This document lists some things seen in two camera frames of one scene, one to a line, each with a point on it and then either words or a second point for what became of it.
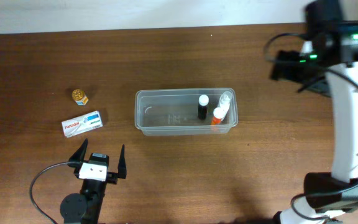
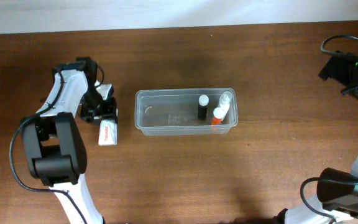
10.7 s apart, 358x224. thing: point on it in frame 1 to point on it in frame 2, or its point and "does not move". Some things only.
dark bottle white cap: [203, 101] does not move
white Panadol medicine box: [82, 124] to [108, 132]
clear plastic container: [174, 111] does not move
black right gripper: [288, 61] to [335, 68]
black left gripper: [112, 177] to [112, 112]
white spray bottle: [224, 101] does not move
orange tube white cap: [219, 113] does not move
